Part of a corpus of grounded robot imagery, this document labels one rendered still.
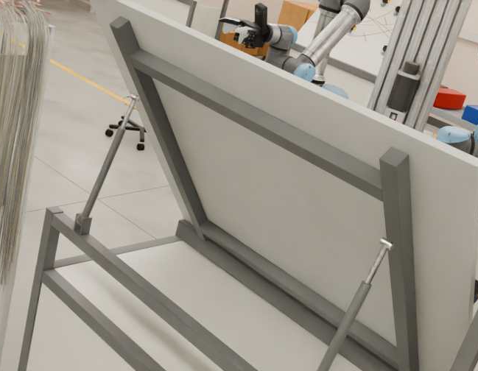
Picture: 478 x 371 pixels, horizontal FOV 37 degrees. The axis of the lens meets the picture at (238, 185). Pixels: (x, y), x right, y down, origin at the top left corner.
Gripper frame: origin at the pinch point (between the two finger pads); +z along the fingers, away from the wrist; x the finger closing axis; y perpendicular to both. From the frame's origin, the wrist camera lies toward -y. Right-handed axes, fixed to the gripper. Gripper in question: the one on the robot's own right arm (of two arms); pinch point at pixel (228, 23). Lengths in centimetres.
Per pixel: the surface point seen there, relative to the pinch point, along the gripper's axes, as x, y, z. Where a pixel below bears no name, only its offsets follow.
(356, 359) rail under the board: -104, 62, 7
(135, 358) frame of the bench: -73, 69, 67
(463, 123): 33, 67, -299
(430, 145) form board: -118, -25, 65
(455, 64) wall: 237, 109, -668
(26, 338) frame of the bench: -28, 102, 69
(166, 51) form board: -42, -6, 62
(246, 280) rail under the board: -57, 69, 9
